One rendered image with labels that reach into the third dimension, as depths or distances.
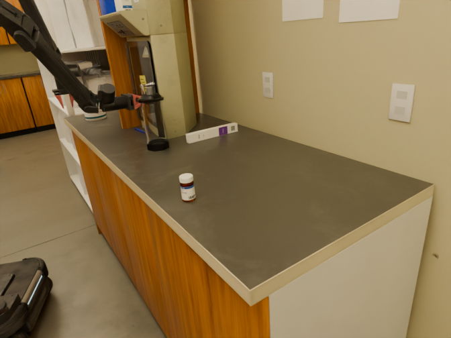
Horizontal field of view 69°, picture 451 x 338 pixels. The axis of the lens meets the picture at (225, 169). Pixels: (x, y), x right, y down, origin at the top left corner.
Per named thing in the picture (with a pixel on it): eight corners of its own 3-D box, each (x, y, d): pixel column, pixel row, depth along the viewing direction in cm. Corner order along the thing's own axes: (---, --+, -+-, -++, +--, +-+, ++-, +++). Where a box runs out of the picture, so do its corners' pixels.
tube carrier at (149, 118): (170, 139, 155) (163, 94, 147) (170, 147, 145) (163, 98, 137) (146, 143, 153) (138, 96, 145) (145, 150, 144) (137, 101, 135)
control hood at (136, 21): (125, 37, 167) (122, 15, 163) (150, 35, 142) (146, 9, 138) (103, 39, 161) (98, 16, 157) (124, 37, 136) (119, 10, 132)
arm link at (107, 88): (84, 97, 145) (84, 112, 141) (84, 78, 137) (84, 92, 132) (113, 100, 150) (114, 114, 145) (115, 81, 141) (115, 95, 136)
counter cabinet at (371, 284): (174, 205, 295) (159, 104, 260) (395, 391, 135) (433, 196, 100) (98, 233, 262) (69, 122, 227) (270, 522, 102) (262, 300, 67)
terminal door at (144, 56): (140, 119, 182) (127, 41, 167) (163, 129, 158) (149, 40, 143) (139, 119, 182) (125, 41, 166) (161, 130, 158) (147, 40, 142)
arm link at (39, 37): (12, 17, 111) (7, 36, 106) (27, 11, 111) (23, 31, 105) (87, 100, 148) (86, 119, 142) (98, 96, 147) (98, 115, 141)
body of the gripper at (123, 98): (124, 92, 153) (108, 95, 149) (131, 95, 145) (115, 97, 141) (126, 106, 155) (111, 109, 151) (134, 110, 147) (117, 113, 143)
